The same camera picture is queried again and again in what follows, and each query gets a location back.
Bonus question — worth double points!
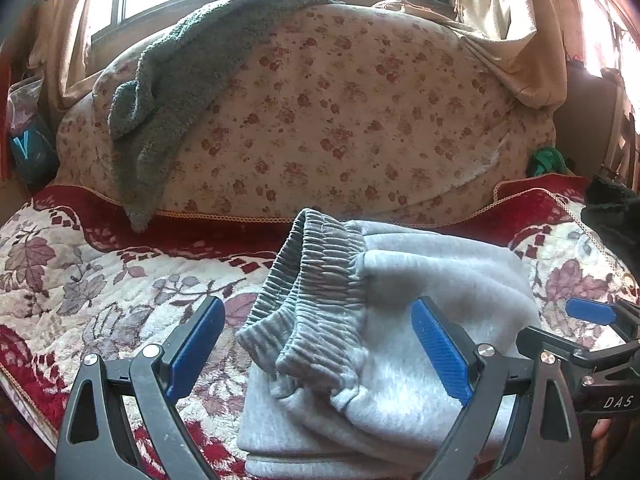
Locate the teal bag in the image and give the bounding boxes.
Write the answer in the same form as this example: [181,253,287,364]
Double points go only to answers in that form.
[9,125,58,188]

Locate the grey sweat pants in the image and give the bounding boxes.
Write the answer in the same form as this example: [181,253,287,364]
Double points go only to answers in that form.
[235,207,543,480]

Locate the red and white floral blanket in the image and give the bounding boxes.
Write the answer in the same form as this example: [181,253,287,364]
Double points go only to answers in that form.
[0,176,640,480]

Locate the floral beige sofa backrest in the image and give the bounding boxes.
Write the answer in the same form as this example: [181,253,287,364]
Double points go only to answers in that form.
[54,2,558,226]

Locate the green cloth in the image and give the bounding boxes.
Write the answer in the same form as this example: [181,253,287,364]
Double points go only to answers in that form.
[529,146,571,178]

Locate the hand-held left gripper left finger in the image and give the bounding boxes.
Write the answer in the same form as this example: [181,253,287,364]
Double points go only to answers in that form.
[54,296,227,480]

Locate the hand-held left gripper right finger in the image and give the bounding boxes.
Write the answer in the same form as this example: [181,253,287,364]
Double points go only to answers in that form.
[410,296,587,480]

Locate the dark cloth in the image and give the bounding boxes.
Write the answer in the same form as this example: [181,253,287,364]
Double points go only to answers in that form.
[580,174,640,281]

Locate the grey fuzzy cardigan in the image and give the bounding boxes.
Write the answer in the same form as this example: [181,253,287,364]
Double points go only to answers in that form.
[107,0,341,233]

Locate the person's right hand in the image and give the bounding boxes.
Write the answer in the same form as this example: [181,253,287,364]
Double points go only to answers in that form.
[589,416,617,478]

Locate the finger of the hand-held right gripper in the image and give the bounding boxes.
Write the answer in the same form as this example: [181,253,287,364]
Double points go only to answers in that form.
[515,326,613,376]
[566,297,640,343]

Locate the clear plastic bag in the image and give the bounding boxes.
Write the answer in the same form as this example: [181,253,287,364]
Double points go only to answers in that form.
[6,76,48,133]

